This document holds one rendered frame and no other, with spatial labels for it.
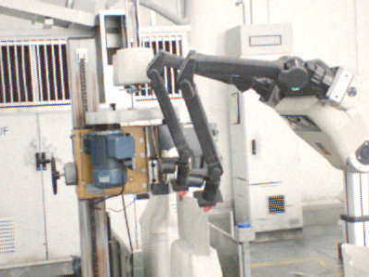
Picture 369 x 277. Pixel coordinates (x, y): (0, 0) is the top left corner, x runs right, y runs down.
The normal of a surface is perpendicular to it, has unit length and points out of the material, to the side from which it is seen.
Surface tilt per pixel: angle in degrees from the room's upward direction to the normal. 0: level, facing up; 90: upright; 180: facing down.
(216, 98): 90
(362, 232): 90
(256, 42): 90
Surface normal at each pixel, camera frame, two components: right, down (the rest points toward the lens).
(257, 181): 0.24, 0.04
